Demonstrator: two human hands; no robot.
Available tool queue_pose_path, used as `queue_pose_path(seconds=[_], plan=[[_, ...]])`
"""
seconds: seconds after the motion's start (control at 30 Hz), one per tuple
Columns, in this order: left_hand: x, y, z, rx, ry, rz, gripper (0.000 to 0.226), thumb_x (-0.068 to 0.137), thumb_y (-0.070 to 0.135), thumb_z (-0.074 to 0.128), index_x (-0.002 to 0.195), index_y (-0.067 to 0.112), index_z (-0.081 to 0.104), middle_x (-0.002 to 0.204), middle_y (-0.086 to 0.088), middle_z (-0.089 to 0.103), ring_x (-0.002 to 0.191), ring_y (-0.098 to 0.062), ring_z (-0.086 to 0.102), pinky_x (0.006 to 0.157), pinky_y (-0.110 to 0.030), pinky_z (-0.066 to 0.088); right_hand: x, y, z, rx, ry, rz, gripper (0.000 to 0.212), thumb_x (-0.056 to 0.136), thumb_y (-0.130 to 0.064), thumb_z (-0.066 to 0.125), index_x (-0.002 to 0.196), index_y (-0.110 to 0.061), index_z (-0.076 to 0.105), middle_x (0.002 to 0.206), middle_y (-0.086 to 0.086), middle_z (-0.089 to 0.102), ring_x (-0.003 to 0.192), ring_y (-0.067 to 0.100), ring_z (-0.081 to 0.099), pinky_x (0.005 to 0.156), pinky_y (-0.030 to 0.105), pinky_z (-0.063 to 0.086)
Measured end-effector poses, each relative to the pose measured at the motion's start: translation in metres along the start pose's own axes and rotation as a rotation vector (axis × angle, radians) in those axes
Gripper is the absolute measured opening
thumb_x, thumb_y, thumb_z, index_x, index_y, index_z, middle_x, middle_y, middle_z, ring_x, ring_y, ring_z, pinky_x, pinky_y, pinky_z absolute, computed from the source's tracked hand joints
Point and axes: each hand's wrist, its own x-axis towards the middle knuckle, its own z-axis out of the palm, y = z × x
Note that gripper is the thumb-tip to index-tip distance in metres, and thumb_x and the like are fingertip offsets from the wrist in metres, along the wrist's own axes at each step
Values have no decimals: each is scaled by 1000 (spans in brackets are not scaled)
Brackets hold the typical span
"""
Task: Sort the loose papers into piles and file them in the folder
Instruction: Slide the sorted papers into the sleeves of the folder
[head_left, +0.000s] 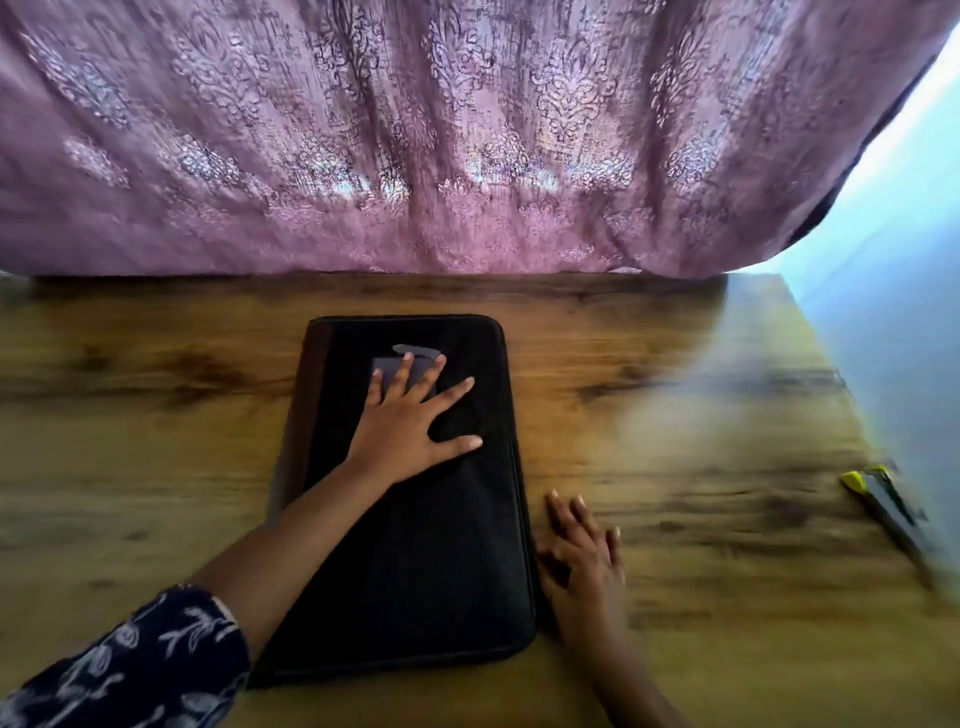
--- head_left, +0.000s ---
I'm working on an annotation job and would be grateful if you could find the person's left hand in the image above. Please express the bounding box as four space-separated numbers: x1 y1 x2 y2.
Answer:
345 352 486 489

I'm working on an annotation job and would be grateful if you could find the person's right hand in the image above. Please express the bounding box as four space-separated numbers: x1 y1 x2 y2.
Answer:
537 489 632 650

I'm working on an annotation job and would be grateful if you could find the black folder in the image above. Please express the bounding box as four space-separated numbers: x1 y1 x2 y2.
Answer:
246 312 543 689

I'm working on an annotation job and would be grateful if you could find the silver yellow black stapler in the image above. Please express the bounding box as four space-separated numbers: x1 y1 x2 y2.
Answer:
838 463 939 564

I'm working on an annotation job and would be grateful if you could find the person's left forearm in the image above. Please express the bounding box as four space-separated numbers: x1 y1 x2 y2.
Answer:
192 457 389 662

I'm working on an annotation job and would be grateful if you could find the person's right forearm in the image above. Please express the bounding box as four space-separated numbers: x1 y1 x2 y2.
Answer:
577 622 692 728

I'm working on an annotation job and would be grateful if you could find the pink patterned curtain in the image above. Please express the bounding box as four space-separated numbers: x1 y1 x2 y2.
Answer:
0 0 960 282

